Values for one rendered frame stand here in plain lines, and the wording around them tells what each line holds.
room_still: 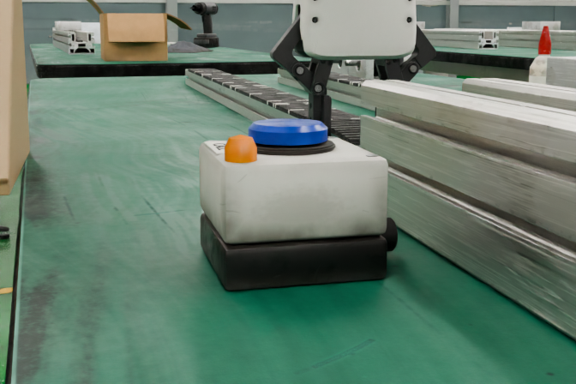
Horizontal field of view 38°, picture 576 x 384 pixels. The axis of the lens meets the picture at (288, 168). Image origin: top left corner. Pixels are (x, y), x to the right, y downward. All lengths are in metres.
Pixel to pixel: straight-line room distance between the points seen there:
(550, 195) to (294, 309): 0.12
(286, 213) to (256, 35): 11.53
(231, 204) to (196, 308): 0.05
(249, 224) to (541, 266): 0.13
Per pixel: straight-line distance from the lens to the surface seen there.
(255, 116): 1.03
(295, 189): 0.38
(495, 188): 0.39
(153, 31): 2.72
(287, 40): 0.71
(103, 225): 0.53
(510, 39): 4.43
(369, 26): 0.71
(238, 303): 0.38
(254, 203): 0.38
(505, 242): 0.39
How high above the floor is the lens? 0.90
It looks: 10 degrees down
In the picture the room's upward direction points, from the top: straight up
